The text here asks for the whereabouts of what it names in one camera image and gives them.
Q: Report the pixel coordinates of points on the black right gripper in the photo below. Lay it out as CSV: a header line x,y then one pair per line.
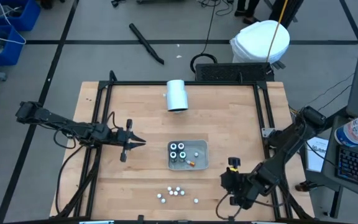
x,y
244,186

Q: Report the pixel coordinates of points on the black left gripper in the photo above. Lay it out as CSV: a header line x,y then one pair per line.
x,y
123,137

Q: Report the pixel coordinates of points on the small Taro Purple dropper bottle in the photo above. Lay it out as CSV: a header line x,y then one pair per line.
x,y
196,200

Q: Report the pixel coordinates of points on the large bottle with blue tip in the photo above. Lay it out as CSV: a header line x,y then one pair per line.
x,y
173,146

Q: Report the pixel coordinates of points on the large bottle with black tip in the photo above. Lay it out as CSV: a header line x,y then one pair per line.
x,y
173,154

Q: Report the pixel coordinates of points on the small orange dropper bottle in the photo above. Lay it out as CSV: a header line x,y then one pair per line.
x,y
176,193
169,188
191,163
171,192

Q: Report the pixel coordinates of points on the pale grey plastic bin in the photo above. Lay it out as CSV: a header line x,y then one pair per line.
x,y
202,146

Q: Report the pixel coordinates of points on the large bottle with purple tip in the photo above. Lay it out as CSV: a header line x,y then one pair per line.
x,y
181,145

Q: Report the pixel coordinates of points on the large bottle with green tip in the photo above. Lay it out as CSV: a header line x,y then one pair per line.
x,y
182,154

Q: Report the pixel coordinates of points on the small blue dropper bottle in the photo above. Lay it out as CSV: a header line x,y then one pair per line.
x,y
178,188

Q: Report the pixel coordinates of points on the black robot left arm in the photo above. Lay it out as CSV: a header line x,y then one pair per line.
x,y
67,127

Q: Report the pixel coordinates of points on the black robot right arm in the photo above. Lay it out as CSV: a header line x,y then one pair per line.
x,y
286,146

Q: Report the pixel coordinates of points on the yellow tag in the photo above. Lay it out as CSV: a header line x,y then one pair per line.
x,y
234,169

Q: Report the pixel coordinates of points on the white paper sheet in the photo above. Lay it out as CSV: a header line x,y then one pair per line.
x,y
315,155

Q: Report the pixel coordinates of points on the black rod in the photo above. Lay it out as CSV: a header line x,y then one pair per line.
x,y
145,42

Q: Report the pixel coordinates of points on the dark desk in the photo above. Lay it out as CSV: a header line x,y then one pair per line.
x,y
329,168

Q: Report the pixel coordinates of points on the black perforated computer case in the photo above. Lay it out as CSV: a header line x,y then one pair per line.
x,y
228,72

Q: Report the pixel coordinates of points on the white wipes canister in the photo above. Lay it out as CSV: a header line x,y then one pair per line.
x,y
356,130

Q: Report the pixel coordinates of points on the white trash can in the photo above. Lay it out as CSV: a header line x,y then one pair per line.
x,y
253,40

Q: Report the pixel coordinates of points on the blue storage bin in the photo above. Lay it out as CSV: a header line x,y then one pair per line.
x,y
11,57
30,18

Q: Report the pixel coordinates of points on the person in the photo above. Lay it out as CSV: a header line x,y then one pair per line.
x,y
247,9

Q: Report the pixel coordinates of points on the black aluminium rig frame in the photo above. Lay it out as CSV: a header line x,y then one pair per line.
x,y
135,83

